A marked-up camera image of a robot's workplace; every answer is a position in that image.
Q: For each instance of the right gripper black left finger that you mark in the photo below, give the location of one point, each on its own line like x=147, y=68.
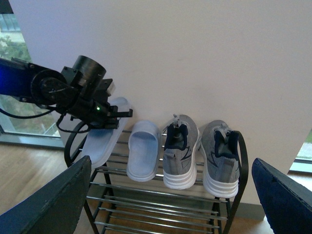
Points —
x=53, y=209

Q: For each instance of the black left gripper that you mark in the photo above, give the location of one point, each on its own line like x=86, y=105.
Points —
x=97, y=112

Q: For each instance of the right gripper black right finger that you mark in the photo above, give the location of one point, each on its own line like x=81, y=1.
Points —
x=286, y=203

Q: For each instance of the light blue slide slipper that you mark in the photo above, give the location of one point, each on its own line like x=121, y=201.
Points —
x=144, y=147

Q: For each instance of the grey knit sneaker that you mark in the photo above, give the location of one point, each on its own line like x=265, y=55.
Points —
x=219, y=147
x=182, y=142

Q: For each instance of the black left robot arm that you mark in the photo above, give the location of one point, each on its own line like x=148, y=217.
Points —
x=81, y=91

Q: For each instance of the black metal shoe rack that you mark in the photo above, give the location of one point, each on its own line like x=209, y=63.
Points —
x=117, y=204

